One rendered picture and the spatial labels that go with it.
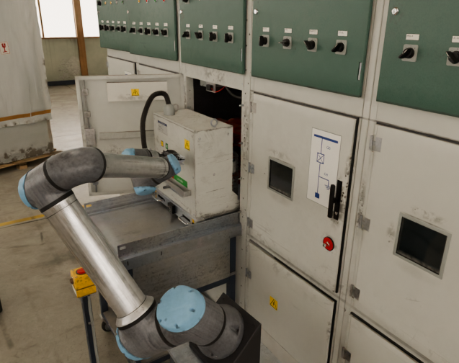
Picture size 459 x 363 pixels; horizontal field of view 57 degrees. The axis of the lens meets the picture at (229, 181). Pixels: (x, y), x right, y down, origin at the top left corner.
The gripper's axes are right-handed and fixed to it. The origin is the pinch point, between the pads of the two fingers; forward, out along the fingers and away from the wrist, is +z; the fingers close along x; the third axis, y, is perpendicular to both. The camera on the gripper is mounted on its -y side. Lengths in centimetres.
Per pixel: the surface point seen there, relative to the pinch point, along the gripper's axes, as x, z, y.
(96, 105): 17, -8, -70
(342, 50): 56, -13, 83
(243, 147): 11.8, 18.1, 24.0
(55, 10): 198, 440, -1034
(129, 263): -49, -30, 7
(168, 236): -37.4, -9.7, 9.9
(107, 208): -40, -7, -47
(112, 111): 15, 0, -65
